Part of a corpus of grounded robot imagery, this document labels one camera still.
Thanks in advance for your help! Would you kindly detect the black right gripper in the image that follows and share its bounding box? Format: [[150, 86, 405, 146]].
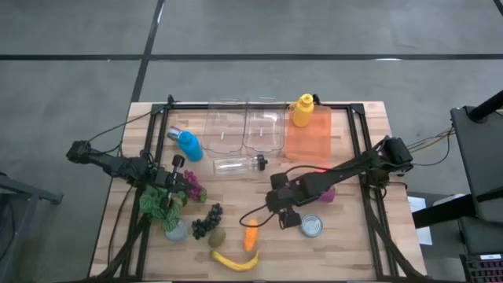
[[266, 187, 306, 230]]

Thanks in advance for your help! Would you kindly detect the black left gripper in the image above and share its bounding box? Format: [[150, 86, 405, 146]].
[[154, 166, 196, 192]]

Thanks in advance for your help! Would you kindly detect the red grape bunch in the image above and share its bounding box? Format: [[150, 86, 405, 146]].
[[183, 169, 208, 203]]

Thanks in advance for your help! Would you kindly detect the blue plastic bottle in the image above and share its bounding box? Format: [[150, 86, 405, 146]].
[[176, 130, 204, 163]]

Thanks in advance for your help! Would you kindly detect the magenta plastic bottle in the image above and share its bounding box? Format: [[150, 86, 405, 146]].
[[317, 186, 337, 204]]

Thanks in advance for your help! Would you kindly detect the clear bottle with black cap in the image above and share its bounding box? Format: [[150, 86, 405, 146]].
[[212, 154, 270, 176]]

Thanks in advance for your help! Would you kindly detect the yellow plastic bottle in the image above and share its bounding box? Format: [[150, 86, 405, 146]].
[[292, 93, 316, 128]]

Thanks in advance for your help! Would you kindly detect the wide flat tin can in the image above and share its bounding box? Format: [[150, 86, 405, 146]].
[[299, 214, 324, 238]]

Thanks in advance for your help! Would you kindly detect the green potted plant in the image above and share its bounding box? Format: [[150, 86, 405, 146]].
[[138, 186, 190, 243]]

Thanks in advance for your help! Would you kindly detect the dark purple grape bunch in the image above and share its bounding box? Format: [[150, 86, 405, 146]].
[[191, 203, 224, 241]]

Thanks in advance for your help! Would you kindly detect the brown kiwi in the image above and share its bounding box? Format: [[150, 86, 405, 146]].
[[207, 226, 227, 249]]

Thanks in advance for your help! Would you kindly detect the clear plastic bin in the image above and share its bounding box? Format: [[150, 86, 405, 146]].
[[201, 102, 248, 157], [243, 101, 287, 157]]

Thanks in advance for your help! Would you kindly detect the yellow banana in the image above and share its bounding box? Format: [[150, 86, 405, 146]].
[[211, 249, 261, 273]]

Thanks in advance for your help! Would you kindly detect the orange translucent bin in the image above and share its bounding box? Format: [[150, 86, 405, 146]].
[[284, 105, 333, 164]]

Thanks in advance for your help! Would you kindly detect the white paper sheet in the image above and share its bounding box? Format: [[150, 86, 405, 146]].
[[406, 195, 434, 247]]

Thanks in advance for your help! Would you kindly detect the grey metal table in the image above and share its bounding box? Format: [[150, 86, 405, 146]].
[[0, 171, 64, 276]]

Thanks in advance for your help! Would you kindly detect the black side table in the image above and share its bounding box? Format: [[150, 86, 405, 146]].
[[450, 90, 503, 226]]

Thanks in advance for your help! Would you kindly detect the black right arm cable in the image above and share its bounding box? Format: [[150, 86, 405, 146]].
[[239, 203, 277, 229]]

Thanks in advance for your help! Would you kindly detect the thin black cable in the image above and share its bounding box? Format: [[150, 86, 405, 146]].
[[84, 94, 174, 155]]

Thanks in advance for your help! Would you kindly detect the black aluminium table frame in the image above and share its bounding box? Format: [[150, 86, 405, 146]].
[[94, 94, 431, 283]]

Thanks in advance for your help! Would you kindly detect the cable bundle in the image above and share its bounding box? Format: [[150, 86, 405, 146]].
[[406, 124, 459, 168]]

